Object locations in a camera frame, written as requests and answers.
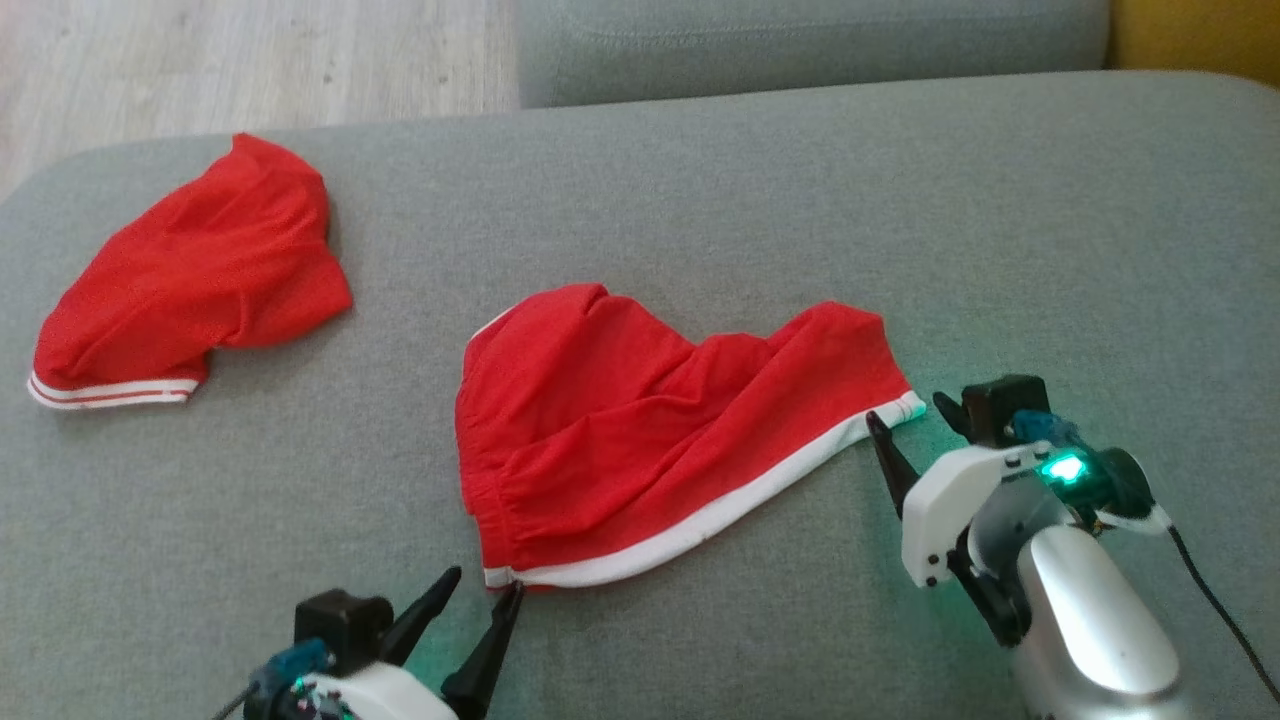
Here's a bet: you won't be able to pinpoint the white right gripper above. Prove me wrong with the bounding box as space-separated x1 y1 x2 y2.
864 391 1158 648

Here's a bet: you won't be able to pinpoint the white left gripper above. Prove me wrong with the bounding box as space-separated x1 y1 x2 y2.
290 565 527 720

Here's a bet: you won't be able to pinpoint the red shorts with white trim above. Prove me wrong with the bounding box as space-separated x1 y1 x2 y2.
453 283 928 593

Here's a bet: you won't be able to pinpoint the large grey sofa seat cushion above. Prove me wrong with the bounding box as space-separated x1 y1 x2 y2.
0 70 1280 720

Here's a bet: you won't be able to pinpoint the large yellow sofa cushion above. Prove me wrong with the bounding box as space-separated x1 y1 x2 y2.
1108 0 1280 89

